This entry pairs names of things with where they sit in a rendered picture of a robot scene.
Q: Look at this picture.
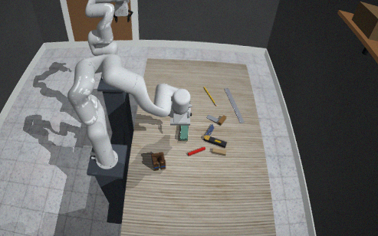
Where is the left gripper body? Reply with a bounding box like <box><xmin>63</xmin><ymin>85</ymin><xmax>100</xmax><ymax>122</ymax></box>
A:
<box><xmin>115</xmin><ymin>3</ymin><xmax>129</xmax><ymax>16</ymax></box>

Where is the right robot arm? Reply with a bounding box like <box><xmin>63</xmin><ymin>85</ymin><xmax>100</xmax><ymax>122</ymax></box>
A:
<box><xmin>67</xmin><ymin>54</ymin><xmax>192</xmax><ymax>169</ymax></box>

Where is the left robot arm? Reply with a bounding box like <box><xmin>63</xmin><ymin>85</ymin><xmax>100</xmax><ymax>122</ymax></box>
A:
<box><xmin>85</xmin><ymin>0</ymin><xmax>130</xmax><ymax>56</ymax></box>

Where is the black sliding bevel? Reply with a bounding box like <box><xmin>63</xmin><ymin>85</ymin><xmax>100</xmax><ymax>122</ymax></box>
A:
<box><xmin>204</xmin><ymin>125</ymin><xmax>227</xmax><ymax>148</ymax></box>

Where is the teal flat bar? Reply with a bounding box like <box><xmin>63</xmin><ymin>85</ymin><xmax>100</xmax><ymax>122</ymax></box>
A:
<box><xmin>180</xmin><ymin>126</ymin><xmax>189</xmax><ymax>141</ymax></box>

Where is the grey metal ruler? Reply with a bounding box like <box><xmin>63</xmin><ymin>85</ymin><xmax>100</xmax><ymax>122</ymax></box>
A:
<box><xmin>225</xmin><ymin>88</ymin><xmax>244</xmax><ymax>123</ymax></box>

